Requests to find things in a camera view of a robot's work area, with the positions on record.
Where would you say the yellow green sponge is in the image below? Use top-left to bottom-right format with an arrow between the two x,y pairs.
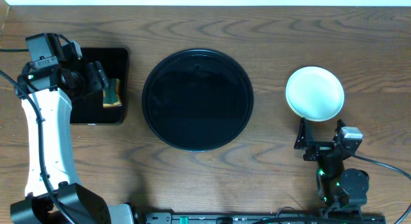
103,78 -> 122,108

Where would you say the light blue plate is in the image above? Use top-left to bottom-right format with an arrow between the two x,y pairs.
285,66 -> 345,122

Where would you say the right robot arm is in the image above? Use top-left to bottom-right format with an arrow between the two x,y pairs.
294,118 -> 369,218

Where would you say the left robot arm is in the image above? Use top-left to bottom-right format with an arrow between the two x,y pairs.
10,63 -> 134,223

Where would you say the round black tray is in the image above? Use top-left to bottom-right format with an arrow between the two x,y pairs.
141,48 -> 254,152

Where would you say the black rectangular bin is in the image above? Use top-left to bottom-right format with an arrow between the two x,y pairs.
71,47 -> 129,125

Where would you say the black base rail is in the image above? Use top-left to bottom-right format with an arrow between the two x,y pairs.
141,212 -> 386,224

